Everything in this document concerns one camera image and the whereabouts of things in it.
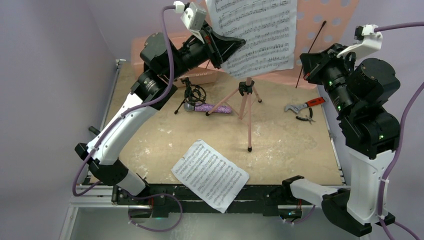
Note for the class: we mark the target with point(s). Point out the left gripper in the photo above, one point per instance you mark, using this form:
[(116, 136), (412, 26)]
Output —
[(218, 48)]

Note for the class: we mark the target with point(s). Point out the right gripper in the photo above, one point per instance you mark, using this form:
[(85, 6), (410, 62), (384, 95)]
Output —
[(318, 66)]

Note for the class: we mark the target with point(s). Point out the pink music stand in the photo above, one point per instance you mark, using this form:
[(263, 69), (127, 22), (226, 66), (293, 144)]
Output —
[(320, 23)]

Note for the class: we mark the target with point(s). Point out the sheet music page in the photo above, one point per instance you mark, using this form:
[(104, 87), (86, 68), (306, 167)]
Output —
[(269, 28), (210, 175)]

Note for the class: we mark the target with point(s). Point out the black microphone tripod stand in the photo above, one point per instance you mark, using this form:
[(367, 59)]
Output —
[(194, 96)]

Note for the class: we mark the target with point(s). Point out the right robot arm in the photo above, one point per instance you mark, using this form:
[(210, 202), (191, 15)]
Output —
[(358, 92)]

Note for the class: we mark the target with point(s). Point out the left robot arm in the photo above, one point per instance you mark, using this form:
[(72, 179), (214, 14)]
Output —
[(163, 63)]

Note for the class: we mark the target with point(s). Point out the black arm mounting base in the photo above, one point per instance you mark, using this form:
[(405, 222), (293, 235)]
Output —
[(162, 199)]

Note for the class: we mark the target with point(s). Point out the purple glitter microphone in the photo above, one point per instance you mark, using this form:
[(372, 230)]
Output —
[(205, 107)]

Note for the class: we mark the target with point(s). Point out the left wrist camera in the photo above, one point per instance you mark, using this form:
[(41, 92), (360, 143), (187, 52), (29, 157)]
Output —
[(193, 15)]

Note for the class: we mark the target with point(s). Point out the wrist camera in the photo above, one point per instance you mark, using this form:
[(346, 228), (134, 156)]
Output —
[(368, 41), (193, 15)]

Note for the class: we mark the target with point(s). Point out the silver adjustable wrench red handle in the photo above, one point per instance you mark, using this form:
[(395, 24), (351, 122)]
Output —
[(296, 108)]

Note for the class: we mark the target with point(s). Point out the red handled pliers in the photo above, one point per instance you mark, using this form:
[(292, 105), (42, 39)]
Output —
[(307, 118)]

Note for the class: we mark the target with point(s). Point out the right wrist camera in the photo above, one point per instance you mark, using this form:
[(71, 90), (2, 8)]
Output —
[(368, 41)]

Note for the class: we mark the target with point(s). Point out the aluminium table frame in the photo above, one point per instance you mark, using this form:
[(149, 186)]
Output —
[(333, 202)]

